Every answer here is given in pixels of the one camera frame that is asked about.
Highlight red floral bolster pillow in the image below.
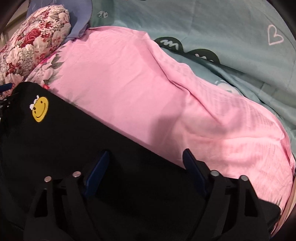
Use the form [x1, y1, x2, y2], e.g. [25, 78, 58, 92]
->
[1, 4, 71, 99]

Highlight pink floral bedspread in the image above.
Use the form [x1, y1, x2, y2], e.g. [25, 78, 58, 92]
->
[23, 26, 296, 235]

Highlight blue plaid pillow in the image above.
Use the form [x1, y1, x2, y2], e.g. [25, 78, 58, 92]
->
[26, 0, 92, 43]

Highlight teal heart print sheet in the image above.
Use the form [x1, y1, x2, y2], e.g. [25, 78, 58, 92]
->
[90, 1, 295, 149]

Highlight black pants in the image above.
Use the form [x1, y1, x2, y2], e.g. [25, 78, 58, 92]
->
[0, 81, 282, 241]

